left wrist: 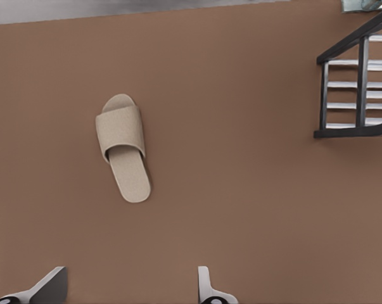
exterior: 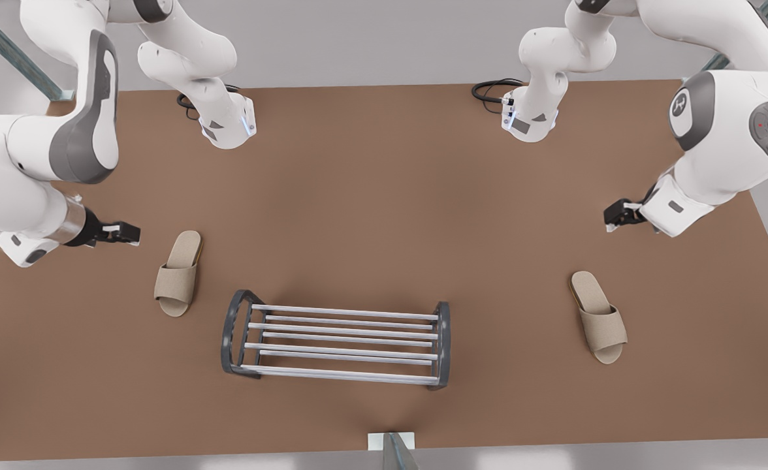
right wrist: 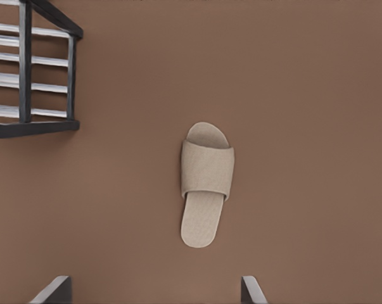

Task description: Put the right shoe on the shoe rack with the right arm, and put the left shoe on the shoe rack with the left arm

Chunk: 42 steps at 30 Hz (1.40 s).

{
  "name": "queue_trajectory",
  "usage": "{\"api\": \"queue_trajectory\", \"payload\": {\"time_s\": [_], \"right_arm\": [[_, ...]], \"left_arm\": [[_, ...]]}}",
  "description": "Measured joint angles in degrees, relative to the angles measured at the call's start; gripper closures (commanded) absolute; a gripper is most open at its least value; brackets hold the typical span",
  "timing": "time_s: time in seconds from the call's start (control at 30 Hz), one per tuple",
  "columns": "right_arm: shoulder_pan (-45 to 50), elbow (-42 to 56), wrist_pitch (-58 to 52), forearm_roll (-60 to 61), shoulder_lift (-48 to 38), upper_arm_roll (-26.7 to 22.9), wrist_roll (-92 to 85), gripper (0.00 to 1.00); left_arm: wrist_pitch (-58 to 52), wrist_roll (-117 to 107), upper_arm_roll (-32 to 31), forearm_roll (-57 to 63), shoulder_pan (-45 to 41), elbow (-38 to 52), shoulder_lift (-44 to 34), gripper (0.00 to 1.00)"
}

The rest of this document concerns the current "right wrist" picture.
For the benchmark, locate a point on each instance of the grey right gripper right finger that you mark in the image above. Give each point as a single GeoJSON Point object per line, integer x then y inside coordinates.
{"type": "Point", "coordinates": [250, 292]}

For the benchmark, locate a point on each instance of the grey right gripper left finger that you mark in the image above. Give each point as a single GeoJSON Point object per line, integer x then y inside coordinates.
{"type": "Point", "coordinates": [56, 292]}

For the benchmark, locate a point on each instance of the black shoe rack, white slats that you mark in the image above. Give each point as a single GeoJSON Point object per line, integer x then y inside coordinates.
{"type": "Point", "coordinates": [26, 76]}

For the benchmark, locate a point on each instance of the beige open-toe slipper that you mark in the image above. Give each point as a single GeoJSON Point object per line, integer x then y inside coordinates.
{"type": "Point", "coordinates": [206, 177]}

